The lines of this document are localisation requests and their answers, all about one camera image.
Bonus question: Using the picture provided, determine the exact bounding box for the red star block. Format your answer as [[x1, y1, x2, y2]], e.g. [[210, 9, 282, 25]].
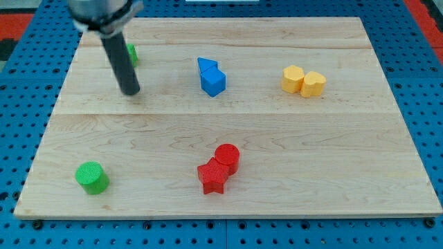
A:
[[197, 157, 229, 194]]

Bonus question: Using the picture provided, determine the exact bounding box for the red cylinder block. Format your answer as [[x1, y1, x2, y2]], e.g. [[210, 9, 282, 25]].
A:
[[215, 143, 240, 176]]

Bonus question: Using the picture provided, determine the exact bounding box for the yellow hexagon block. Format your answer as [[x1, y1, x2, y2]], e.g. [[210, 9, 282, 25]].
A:
[[281, 65, 305, 93]]

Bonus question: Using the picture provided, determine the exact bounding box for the blue triangle block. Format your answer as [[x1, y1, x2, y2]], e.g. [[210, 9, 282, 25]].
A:
[[197, 57, 218, 73]]

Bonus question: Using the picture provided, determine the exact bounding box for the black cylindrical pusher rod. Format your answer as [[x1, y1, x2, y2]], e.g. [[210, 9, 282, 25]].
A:
[[101, 33, 141, 95]]

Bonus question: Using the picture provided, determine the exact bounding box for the green star block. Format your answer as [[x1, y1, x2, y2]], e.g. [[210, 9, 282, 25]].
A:
[[127, 44, 138, 67]]

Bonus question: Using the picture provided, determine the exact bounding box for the blue cube block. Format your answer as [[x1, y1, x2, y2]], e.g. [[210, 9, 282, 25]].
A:
[[200, 67, 226, 98]]

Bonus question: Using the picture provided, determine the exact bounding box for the green cylinder block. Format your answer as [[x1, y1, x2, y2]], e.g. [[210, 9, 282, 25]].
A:
[[75, 161, 109, 195]]

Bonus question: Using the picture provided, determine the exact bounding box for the yellow heart block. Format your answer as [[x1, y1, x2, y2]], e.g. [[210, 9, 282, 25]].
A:
[[300, 71, 327, 98]]

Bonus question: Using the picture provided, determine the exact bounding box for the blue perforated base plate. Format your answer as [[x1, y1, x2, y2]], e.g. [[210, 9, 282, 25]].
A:
[[1, 0, 442, 248]]

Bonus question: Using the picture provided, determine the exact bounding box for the wooden board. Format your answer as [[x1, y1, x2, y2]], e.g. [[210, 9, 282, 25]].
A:
[[15, 17, 442, 220]]

